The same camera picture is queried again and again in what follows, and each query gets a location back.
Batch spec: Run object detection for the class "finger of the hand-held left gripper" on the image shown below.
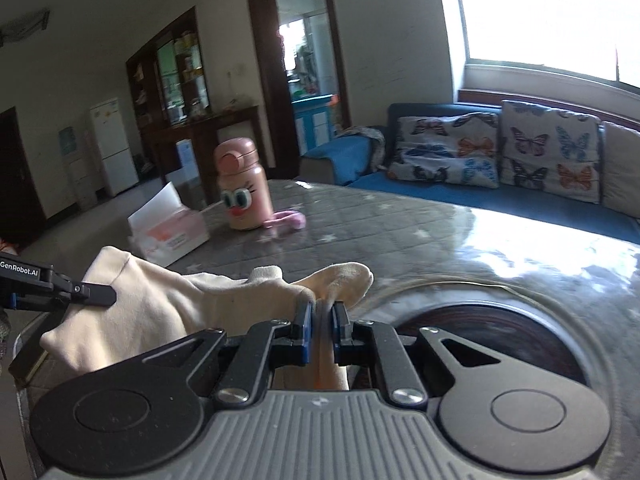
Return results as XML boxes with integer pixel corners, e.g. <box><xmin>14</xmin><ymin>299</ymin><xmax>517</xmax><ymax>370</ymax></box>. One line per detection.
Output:
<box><xmin>0</xmin><ymin>259</ymin><xmax>117</xmax><ymax>387</ymax></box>

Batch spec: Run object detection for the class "grey air conditioner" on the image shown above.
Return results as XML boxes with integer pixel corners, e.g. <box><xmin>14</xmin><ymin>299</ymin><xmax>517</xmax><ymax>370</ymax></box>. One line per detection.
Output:
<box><xmin>0</xmin><ymin>7</ymin><xmax>52</xmax><ymax>46</ymax></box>

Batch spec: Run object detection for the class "dark wooden door frame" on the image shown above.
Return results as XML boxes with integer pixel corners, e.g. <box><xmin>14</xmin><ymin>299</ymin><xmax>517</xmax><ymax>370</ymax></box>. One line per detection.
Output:
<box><xmin>244</xmin><ymin>0</ymin><xmax>351</xmax><ymax>181</ymax></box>

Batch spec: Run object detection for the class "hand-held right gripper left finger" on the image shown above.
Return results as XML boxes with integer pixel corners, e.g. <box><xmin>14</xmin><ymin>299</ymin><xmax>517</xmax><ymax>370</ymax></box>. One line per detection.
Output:
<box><xmin>97</xmin><ymin>301</ymin><xmax>317</xmax><ymax>407</ymax></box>

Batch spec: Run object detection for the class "pink bottle strap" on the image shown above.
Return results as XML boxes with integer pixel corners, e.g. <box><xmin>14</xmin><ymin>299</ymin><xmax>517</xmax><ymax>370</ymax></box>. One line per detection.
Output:
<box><xmin>261</xmin><ymin>211</ymin><xmax>307</xmax><ymax>235</ymax></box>

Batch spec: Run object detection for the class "bright window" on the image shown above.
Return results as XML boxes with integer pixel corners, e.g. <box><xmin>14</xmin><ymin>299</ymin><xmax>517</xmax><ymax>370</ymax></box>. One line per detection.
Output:
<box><xmin>435</xmin><ymin>0</ymin><xmax>640</xmax><ymax>88</ymax></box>

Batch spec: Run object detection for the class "butterfly print cushion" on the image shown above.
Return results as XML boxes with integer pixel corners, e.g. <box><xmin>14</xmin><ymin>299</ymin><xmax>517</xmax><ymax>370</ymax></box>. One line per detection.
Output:
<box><xmin>387</xmin><ymin>114</ymin><xmax>501</xmax><ymax>189</ymax></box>
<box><xmin>499</xmin><ymin>99</ymin><xmax>603</xmax><ymax>205</ymax></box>

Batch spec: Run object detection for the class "cream cotton garment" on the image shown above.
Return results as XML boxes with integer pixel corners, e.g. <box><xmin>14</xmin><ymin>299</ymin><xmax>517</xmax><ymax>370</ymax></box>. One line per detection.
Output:
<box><xmin>39</xmin><ymin>247</ymin><xmax>375</xmax><ymax>392</ymax></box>

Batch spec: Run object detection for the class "dark wooden door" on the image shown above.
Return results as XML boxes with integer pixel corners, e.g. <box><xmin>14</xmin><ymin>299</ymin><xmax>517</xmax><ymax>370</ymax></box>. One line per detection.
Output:
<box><xmin>0</xmin><ymin>106</ymin><xmax>48</xmax><ymax>248</ymax></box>

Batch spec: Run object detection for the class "round black table hotplate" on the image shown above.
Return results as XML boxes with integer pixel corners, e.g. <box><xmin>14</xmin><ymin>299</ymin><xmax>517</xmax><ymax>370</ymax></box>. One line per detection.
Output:
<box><xmin>357</xmin><ymin>305</ymin><xmax>591</xmax><ymax>393</ymax></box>

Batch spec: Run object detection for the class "dark wooden display cabinet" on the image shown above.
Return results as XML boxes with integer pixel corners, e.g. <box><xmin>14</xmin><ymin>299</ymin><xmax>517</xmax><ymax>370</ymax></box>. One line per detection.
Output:
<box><xmin>125</xmin><ymin>6</ymin><xmax>263</xmax><ymax>186</ymax></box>

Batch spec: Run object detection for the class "white floor appliance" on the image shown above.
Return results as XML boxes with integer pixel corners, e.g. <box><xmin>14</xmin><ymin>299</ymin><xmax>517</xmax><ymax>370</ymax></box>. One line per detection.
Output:
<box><xmin>175</xmin><ymin>139</ymin><xmax>201</xmax><ymax>186</ymax></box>

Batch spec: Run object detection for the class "blue sofa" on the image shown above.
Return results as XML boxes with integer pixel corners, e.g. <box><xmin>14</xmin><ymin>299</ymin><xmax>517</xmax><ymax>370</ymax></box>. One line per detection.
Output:
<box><xmin>299</xmin><ymin>102</ymin><xmax>640</xmax><ymax>246</ymax></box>

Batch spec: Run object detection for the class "white water dispenser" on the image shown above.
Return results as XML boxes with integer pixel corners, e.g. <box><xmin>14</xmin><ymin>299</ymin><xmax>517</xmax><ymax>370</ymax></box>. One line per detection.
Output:
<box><xmin>57</xmin><ymin>125</ymin><xmax>98</xmax><ymax>211</ymax></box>

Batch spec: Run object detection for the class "white pink tissue box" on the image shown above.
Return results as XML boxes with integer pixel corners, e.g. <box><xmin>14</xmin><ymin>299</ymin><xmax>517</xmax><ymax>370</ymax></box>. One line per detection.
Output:
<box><xmin>127</xmin><ymin>181</ymin><xmax>211</xmax><ymax>267</ymax></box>

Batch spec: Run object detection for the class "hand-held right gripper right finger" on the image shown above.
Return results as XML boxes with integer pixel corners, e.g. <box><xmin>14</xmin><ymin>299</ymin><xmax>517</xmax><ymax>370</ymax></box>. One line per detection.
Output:
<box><xmin>330</xmin><ymin>301</ymin><xmax>541</xmax><ymax>407</ymax></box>

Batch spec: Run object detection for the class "pink cartoon face bottle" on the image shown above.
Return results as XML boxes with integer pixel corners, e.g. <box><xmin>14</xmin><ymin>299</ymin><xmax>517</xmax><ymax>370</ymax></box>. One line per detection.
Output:
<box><xmin>214</xmin><ymin>139</ymin><xmax>273</xmax><ymax>232</ymax></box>

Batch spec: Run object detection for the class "plain grey cushion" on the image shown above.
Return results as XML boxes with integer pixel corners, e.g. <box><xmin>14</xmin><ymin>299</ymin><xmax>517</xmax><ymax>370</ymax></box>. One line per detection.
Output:
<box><xmin>599</xmin><ymin>120</ymin><xmax>640</xmax><ymax>220</ymax></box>

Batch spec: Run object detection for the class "grey patterned throw blanket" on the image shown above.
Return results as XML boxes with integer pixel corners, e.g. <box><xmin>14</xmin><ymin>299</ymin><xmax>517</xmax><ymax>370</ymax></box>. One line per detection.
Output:
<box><xmin>336</xmin><ymin>125</ymin><xmax>387</xmax><ymax>173</ymax></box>

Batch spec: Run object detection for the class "white refrigerator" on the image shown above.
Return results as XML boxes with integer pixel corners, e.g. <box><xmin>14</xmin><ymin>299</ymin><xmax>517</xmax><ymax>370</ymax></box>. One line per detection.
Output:
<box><xmin>89</xmin><ymin>97</ymin><xmax>140</xmax><ymax>197</ymax></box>

